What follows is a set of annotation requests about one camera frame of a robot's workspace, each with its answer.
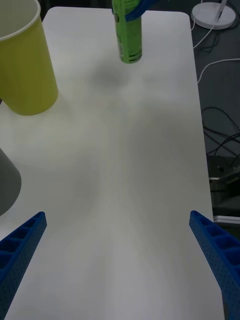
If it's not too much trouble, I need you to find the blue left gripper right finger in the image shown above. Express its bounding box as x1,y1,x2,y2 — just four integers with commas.
188,210,240,320

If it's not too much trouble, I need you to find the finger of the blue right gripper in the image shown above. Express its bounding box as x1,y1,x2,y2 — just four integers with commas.
125,0,161,22

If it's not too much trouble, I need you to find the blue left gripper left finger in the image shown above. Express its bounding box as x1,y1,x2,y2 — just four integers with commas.
0,211,48,320

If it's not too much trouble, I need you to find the green plastic bottle black cap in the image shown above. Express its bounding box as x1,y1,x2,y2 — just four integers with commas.
111,0,143,65

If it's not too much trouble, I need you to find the grey plastic waste bin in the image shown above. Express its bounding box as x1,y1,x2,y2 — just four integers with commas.
0,147,22,217

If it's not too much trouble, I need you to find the white round stand base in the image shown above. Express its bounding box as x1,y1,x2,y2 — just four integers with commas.
191,0,237,30

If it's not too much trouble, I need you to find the yellow-green plastic waste bin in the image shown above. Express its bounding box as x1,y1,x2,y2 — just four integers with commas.
0,0,59,116

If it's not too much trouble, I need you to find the white cable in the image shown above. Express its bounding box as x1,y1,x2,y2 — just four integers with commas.
192,9,221,50
197,58,240,84

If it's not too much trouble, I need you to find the black cable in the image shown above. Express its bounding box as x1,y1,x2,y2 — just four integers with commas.
201,106,240,157

